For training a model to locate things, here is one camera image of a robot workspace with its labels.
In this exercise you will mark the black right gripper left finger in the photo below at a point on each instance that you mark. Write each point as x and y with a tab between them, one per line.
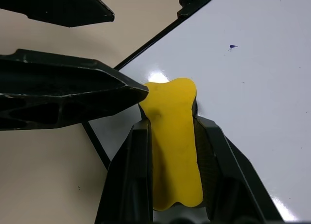
126	180

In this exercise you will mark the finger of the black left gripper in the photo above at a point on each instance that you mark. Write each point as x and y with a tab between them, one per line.
60	95
60	7

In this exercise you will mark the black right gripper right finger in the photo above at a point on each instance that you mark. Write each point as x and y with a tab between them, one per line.
226	175

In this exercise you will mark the yellow bone-shaped whiteboard eraser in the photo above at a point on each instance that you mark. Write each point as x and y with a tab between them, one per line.
173	141

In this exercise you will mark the black whiteboard clamp with knob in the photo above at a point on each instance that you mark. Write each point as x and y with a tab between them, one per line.
192	4

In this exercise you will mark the white whiteboard with black frame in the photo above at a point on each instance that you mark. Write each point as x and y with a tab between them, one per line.
255	100

